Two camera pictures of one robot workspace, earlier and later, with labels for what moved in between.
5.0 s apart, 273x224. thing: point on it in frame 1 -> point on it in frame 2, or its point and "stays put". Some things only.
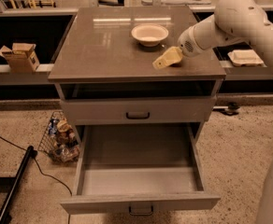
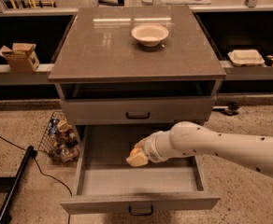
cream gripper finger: (169, 55) -> (138, 160)
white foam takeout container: (245, 58) stays put
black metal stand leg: (5, 215) stays put
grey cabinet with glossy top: (105, 77) stays put
